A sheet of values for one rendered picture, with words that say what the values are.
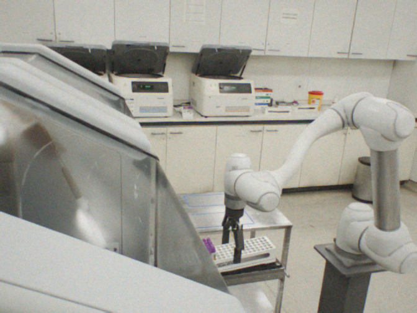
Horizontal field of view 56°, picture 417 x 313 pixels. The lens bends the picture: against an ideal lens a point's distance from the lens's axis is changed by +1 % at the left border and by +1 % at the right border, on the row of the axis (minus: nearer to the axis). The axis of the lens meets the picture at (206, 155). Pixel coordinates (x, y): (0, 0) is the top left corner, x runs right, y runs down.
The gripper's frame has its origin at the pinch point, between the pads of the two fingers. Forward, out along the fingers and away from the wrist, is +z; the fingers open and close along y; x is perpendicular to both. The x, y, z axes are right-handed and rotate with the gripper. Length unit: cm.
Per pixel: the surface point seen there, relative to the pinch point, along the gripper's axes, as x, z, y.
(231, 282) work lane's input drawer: 1.6, 9.7, -6.7
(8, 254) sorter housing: 60, -69, -100
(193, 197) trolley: -2, 5, 64
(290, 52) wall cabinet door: -158, -67, 258
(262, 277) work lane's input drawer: -11.9, 9.7, -6.7
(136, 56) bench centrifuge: 5, -57, 261
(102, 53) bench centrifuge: 38, -59, 250
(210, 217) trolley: -4.0, 5.2, 40.0
